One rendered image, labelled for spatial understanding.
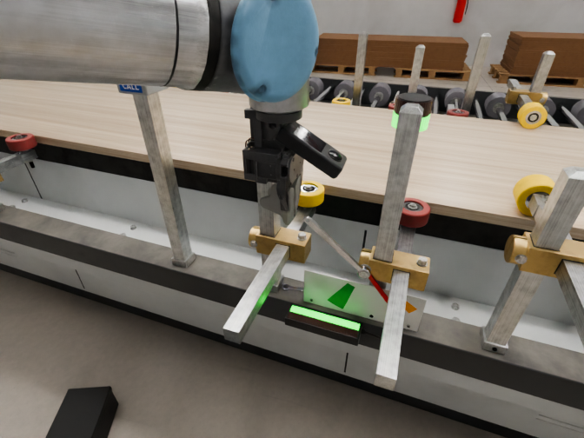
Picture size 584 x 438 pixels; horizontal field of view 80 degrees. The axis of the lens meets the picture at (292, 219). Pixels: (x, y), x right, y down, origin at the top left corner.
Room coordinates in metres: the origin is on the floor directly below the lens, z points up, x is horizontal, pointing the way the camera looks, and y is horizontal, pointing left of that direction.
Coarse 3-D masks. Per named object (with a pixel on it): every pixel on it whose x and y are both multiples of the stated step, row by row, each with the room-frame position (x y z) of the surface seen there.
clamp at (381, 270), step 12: (372, 252) 0.55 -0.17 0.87; (396, 252) 0.55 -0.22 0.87; (360, 264) 0.53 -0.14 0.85; (372, 264) 0.52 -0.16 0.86; (384, 264) 0.52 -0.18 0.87; (396, 264) 0.51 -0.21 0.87; (408, 264) 0.51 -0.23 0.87; (384, 276) 0.51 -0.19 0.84; (420, 276) 0.49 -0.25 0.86; (420, 288) 0.49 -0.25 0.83
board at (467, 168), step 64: (0, 128) 1.20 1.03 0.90; (64, 128) 1.20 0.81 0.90; (128, 128) 1.20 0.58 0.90; (192, 128) 1.20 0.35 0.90; (320, 128) 1.20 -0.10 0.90; (384, 128) 1.20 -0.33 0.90; (448, 128) 1.20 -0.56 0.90; (512, 128) 1.20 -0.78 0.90; (384, 192) 0.74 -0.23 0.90; (448, 192) 0.74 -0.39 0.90; (512, 192) 0.74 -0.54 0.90
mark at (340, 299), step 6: (342, 288) 0.54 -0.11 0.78; (348, 288) 0.54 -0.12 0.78; (354, 288) 0.53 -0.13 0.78; (336, 294) 0.55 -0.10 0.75; (342, 294) 0.54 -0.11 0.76; (348, 294) 0.54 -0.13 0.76; (330, 300) 0.55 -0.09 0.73; (336, 300) 0.55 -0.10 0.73; (342, 300) 0.54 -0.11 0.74; (342, 306) 0.54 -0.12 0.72
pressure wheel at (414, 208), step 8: (408, 200) 0.70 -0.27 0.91; (416, 200) 0.70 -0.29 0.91; (408, 208) 0.67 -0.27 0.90; (416, 208) 0.66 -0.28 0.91; (424, 208) 0.66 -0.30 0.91; (408, 216) 0.64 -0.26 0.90; (416, 216) 0.63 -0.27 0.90; (424, 216) 0.63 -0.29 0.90; (408, 224) 0.63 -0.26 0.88; (416, 224) 0.63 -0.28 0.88; (424, 224) 0.64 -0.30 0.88
